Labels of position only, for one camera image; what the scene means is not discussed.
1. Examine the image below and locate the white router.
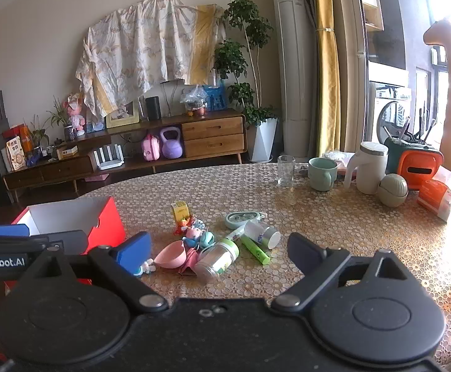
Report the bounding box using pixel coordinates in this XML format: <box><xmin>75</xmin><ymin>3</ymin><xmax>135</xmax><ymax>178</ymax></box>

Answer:
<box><xmin>94</xmin><ymin>143</ymin><xmax>126</xmax><ymax>170</ymax></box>

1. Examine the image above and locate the white tower air conditioner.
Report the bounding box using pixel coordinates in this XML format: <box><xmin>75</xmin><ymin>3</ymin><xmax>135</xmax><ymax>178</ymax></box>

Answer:
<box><xmin>268</xmin><ymin>0</ymin><xmax>319</xmax><ymax>157</ymax></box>

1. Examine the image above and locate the dark green utensil holder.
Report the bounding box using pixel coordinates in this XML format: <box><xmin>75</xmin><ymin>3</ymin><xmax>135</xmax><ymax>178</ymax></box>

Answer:
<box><xmin>383</xmin><ymin>135</ymin><xmax>441</xmax><ymax>163</ymax></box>

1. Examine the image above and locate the small plant in dark pot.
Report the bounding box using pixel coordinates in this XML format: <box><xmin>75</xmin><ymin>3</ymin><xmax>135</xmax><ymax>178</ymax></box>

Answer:
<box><xmin>46</xmin><ymin>97</ymin><xmax>79</xmax><ymax>142</ymax></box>

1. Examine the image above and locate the white green tube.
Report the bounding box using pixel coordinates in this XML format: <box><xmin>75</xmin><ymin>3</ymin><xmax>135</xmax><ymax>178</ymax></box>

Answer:
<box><xmin>219</xmin><ymin>228</ymin><xmax>247</xmax><ymax>246</ymax></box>

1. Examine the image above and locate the clear plastic cup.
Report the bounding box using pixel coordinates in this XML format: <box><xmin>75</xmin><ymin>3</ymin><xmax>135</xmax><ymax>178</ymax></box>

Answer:
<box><xmin>244</xmin><ymin>220</ymin><xmax>281</xmax><ymax>250</ymax></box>

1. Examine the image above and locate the wooden TV cabinet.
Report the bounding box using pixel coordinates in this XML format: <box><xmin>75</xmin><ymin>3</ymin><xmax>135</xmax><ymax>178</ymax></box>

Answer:
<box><xmin>2</xmin><ymin>109</ymin><xmax>247</xmax><ymax>202</ymax></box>

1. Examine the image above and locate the yellow curtain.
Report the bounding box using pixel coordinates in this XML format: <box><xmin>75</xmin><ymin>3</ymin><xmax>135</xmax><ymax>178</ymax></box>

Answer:
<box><xmin>312</xmin><ymin>0</ymin><xmax>342</xmax><ymax>157</ymax></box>

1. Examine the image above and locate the snack bag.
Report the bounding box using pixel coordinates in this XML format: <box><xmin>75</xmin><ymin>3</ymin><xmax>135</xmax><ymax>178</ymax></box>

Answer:
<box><xmin>5</xmin><ymin>136</ymin><xmax>26</xmax><ymax>172</ymax></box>

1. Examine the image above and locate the red cardboard box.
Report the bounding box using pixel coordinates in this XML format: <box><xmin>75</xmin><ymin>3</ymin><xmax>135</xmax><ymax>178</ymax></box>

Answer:
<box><xmin>4</xmin><ymin>196</ymin><xmax>127</xmax><ymax>291</ymax></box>

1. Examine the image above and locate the glass tumbler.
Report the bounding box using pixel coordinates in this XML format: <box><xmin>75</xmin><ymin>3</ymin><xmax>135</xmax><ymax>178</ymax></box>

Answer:
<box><xmin>277</xmin><ymin>155</ymin><xmax>296</xmax><ymax>186</ymax></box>

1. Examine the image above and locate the clear plastic bag of fruit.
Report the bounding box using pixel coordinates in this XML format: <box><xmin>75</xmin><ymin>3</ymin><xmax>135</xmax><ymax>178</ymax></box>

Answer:
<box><xmin>180</xmin><ymin>85</ymin><xmax>208</xmax><ymax>117</ymax></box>

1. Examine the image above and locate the mint green case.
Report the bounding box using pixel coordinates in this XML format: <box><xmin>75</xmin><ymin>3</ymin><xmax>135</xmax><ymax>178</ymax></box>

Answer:
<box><xmin>225</xmin><ymin>210</ymin><xmax>268</xmax><ymax>230</ymax></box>

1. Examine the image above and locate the small yellow box toy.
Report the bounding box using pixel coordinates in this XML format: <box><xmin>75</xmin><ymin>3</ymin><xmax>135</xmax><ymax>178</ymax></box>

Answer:
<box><xmin>170</xmin><ymin>201</ymin><xmax>191</xmax><ymax>223</ymax></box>

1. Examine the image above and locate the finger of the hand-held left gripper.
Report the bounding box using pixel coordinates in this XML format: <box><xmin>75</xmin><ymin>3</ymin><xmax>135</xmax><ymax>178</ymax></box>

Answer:
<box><xmin>28</xmin><ymin>230</ymin><xmax>90</xmax><ymax>256</ymax></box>
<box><xmin>0</xmin><ymin>223</ymin><xmax>32</xmax><ymax>241</ymax></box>

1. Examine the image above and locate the blue plastic bag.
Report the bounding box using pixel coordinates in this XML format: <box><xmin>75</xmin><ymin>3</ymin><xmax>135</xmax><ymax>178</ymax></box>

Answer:
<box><xmin>203</xmin><ymin>84</ymin><xmax>227</xmax><ymax>111</ymax></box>

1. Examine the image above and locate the purple kettlebell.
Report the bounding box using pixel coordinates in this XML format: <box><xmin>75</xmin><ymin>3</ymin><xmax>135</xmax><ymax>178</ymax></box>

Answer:
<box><xmin>159</xmin><ymin>126</ymin><xmax>184</xmax><ymax>159</ymax></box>

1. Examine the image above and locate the black speaker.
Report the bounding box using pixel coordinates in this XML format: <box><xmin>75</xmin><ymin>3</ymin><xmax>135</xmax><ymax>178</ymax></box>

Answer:
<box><xmin>145</xmin><ymin>95</ymin><xmax>162</xmax><ymax>122</ymax></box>

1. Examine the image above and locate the orange carton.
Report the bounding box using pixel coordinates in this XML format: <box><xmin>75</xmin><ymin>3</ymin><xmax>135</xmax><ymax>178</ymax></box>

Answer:
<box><xmin>3</xmin><ymin>124</ymin><xmax>34</xmax><ymax>153</ymax></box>

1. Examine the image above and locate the yellow-green picture frame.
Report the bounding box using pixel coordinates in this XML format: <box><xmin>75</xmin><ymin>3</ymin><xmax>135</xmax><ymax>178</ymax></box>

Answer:
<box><xmin>105</xmin><ymin>101</ymin><xmax>140</xmax><ymax>129</ymax></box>

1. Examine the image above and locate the white lidded pitcher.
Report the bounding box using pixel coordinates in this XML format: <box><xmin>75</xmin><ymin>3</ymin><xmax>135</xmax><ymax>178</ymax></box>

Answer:
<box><xmin>343</xmin><ymin>142</ymin><xmax>389</xmax><ymax>195</ymax></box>

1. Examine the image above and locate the pink doll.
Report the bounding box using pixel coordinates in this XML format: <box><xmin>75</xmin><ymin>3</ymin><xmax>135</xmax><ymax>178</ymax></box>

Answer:
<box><xmin>63</xmin><ymin>92</ymin><xmax>86</xmax><ymax>131</ymax></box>

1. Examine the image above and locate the washing machine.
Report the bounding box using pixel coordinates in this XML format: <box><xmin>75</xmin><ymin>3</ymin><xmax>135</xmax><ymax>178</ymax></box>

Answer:
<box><xmin>365</xmin><ymin>81</ymin><xmax>414</xmax><ymax>148</ymax></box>

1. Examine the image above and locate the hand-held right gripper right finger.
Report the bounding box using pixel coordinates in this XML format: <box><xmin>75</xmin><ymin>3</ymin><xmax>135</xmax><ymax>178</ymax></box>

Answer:
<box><xmin>272</xmin><ymin>232</ymin><xmax>420</xmax><ymax>312</ymax></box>

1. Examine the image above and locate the pink toy suitcase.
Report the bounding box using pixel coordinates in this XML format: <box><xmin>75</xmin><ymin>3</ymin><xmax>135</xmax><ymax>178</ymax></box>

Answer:
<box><xmin>141</xmin><ymin>134</ymin><xmax>161</xmax><ymax>161</ymax></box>

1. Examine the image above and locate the floral draped cloth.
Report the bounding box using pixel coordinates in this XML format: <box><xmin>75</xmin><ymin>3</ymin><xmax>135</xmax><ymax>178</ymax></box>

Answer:
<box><xmin>75</xmin><ymin>0</ymin><xmax>227</xmax><ymax>117</ymax></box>

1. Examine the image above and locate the pink blue pig toy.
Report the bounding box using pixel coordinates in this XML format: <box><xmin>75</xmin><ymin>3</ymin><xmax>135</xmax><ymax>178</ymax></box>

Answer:
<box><xmin>182</xmin><ymin>227</ymin><xmax>215</xmax><ymax>249</ymax></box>

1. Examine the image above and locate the orange tissue packet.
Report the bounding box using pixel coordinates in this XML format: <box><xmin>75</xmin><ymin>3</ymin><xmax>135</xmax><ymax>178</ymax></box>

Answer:
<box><xmin>416</xmin><ymin>166</ymin><xmax>451</xmax><ymax>223</ymax></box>

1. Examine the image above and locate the pale green mug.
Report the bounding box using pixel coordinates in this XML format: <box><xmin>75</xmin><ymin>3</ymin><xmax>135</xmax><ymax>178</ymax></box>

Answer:
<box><xmin>308</xmin><ymin>157</ymin><xmax>338</xmax><ymax>192</ymax></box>

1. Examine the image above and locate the small thin-leaf potted plant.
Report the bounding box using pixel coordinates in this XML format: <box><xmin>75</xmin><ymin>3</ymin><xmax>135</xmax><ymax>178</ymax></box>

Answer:
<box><xmin>23</xmin><ymin>115</ymin><xmax>50</xmax><ymax>152</ymax></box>

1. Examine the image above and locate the round beige container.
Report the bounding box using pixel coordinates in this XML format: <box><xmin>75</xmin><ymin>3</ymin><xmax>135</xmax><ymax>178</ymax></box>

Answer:
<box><xmin>378</xmin><ymin>174</ymin><xmax>409</xmax><ymax>207</ymax></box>

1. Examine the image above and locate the orange storage box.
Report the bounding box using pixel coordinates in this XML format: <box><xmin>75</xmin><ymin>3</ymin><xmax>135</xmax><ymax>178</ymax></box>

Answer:
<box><xmin>398</xmin><ymin>149</ymin><xmax>445</xmax><ymax>190</ymax></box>

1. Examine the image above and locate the bunch of kitchen utensils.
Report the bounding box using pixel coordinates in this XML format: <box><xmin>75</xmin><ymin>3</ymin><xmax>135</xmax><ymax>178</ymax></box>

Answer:
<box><xmin>382</xmin><ymin>101</ymin><xmax>437</xmax><ymax>144</ymax></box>

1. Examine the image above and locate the pink white pouch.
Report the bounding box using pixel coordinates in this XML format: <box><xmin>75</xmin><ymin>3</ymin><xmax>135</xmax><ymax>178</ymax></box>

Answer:
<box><xmin>324</xmin><ymin>149</ymin><xmax>356</xmax><ymax>181</ymax></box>

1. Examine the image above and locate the clear jar green lid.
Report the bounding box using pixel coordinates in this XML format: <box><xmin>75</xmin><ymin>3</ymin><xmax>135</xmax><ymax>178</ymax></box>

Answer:
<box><xmin>193</xmin><ymin>239</ymin><xmax>240</xmax><ymax>283</ymax></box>

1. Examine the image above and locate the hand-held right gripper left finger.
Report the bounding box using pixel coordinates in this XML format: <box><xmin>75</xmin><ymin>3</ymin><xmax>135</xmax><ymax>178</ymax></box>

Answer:
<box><xmin>20</xmin><ymin>232</ymin><xmax>169</xmax><ymax>312</ymax></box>

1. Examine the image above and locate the large plant in white pot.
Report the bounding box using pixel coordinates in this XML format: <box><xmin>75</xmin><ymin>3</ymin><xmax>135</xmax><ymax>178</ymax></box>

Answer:
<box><xmin>213</xmin><ymin>0</ymin><xmax>282</xmax><ymax>162</ymax></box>

